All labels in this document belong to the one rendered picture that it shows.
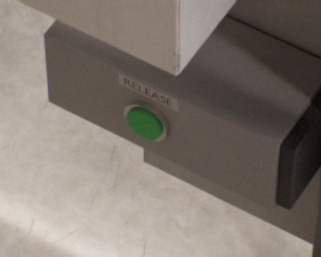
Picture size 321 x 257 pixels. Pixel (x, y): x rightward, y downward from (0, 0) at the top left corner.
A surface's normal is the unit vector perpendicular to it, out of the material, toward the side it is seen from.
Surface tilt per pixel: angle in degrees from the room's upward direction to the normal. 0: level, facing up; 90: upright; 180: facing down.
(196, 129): 90
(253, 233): 0
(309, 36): 90
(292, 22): 90
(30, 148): 0
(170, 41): 90
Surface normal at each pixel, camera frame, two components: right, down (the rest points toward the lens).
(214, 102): 0.00, -0.61
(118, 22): -0.52, 0.68
